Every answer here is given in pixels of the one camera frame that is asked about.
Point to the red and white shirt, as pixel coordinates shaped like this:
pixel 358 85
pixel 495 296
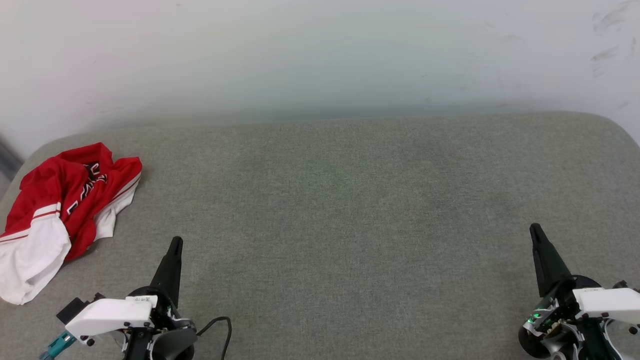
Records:
pixel 60 185

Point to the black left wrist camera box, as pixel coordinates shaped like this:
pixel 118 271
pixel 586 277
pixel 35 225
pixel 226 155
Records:
pixel 75 307

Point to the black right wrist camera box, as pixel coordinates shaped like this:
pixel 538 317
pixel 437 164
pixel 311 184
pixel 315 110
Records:
pixel 621 284

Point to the grey fabric sofa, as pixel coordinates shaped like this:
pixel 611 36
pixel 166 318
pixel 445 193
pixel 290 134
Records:
pixel 350 210

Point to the dark grey baseboard strip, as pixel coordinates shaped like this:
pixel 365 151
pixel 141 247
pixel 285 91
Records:
pixel 7 160

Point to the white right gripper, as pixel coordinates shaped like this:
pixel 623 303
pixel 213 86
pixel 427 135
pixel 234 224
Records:
pixel 600 305

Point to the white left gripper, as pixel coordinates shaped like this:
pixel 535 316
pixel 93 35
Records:
pixel 110 312

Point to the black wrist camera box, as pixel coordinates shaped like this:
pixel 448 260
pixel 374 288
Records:
pixel 621 284
pixel 75 307

